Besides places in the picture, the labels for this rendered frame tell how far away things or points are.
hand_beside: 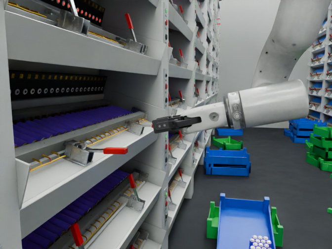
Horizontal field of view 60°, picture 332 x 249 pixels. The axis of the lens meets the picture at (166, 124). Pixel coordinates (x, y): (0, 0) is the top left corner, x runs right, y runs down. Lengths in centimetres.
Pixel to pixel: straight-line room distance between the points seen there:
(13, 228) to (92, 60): 27
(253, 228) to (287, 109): 73
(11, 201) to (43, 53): 17
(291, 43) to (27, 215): 53
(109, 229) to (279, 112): 43
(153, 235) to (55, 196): 64
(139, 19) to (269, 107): 48
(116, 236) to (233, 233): 69
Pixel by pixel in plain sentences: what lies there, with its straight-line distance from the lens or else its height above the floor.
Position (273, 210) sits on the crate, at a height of 7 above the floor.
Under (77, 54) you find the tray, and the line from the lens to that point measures 44.
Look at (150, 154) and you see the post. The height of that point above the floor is 42.
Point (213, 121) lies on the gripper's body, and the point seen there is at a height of 56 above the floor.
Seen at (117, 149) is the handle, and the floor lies 55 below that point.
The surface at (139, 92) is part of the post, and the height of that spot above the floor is 62.
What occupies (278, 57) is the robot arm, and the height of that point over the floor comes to 70.
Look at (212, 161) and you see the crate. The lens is 209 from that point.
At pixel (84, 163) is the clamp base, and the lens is 46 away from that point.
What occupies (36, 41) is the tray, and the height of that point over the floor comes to 69.
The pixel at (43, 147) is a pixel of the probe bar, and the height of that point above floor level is 56.
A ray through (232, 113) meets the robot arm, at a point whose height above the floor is 58.
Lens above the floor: 64
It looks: 8 degrees down
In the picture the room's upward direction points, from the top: straight up
